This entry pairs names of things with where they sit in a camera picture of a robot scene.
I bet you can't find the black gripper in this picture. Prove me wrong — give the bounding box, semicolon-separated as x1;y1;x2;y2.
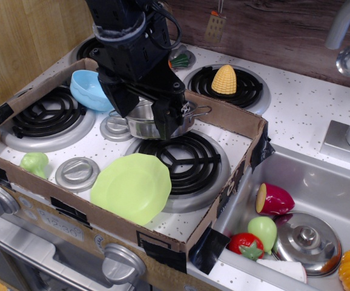
90;11;186;140

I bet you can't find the green toy broccoli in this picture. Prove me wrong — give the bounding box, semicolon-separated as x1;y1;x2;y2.
19;152;49;179

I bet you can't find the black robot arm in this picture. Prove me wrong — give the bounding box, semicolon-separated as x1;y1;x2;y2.
87;1;187;139

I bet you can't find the silver metal pot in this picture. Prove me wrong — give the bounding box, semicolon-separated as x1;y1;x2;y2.
109;98;212;139

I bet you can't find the silver metal pot lid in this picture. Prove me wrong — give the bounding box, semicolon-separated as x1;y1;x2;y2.
272;212;343;277

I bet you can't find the silver stove knob middle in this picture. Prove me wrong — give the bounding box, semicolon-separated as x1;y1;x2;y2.
100;116;132;142

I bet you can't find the light blue plastic bowl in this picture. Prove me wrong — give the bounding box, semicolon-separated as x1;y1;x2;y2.
70;70;114;112

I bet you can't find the light green plastic plate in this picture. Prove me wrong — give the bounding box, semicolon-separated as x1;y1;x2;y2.
90;153;172;226

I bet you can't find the front right stove burner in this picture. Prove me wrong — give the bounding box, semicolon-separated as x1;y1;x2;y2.
125;130;231;213

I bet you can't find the stove burner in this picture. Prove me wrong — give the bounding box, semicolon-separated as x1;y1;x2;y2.
1;85;96;153
76;38;104;61
125;130;231;213
183;64;271;115

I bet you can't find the yellow toy corn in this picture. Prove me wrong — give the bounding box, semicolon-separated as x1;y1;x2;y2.
211;65;237;95

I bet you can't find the back left stove burner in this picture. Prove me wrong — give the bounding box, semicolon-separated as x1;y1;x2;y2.
76;38;104;61

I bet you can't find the silver stove knob front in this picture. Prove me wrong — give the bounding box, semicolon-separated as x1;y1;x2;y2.
55;157;100;193

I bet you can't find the front left stove burner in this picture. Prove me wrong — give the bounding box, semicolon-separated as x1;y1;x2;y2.
1;85;96;153

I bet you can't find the back right stove burner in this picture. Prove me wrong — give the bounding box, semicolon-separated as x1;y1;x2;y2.
183;64;271;115

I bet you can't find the brown cardboard fence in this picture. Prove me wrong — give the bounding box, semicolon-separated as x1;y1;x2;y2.
0;58;272;271

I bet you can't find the purple toy eggplant half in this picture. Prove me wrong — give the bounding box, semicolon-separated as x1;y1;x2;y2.
256;182;295;215

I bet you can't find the silver oven knob right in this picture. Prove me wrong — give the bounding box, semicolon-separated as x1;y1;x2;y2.
102;243;147;285

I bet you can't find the red toy strawberry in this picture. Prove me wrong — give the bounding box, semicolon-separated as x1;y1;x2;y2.
228;233;264;261

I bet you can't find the green toy pear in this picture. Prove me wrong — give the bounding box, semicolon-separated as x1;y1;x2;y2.
247;216;277;255

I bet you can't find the silver faucet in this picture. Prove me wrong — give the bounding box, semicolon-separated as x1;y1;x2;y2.
319;1;350;167

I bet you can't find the silver sink basin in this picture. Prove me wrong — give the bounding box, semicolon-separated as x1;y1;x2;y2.
214;145;350;291

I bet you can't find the silver oven door handle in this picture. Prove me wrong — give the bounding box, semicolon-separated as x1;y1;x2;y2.
0;217;151;291

